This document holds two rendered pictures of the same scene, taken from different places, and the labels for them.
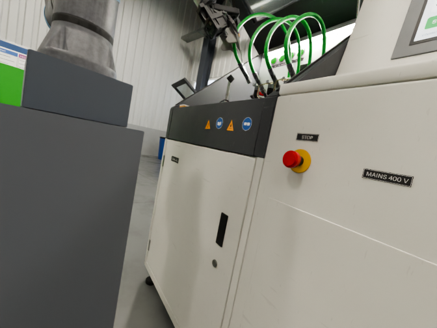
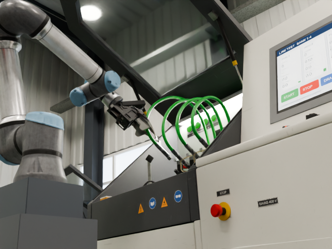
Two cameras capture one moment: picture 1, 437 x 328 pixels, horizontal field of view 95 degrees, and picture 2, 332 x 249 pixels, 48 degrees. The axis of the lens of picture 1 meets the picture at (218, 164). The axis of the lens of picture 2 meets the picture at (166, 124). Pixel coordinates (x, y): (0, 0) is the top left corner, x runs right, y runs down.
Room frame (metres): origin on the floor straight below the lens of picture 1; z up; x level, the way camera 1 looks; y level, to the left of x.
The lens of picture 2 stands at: (-0.63, 0.06, 0.65)
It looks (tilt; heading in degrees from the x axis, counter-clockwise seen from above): 22 degrees up; 356
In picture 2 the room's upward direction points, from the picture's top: 3 degrees counter-clockwise
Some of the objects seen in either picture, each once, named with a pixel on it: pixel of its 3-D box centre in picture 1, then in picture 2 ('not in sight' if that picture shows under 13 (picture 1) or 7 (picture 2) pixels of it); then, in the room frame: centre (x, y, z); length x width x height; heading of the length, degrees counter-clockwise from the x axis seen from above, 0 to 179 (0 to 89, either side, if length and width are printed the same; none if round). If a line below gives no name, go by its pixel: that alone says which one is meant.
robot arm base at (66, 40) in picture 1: (82, 53); (41, 170); (0.48, 0.36, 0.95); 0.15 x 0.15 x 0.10
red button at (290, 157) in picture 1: (294, 159); (219, 210); (0.42, -0.16, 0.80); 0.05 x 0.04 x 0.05; 37
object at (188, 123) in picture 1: (205, 125); (137, 211); (0.81, 0.08, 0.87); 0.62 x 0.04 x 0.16; 37
